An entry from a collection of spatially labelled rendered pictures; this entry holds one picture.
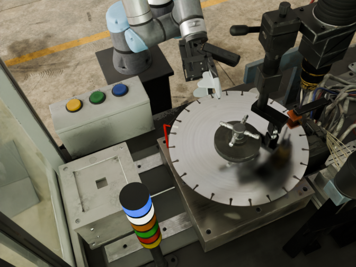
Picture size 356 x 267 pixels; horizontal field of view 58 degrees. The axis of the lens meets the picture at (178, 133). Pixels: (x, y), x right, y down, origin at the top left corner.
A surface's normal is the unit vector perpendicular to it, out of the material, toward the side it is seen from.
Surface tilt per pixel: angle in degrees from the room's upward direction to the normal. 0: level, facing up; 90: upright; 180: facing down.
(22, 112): 90
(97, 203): 0
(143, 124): 90
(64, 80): 0
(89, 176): 0
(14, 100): 90
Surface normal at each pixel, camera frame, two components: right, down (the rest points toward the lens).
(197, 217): -0.06, -0.58
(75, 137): 0.39, 0.73
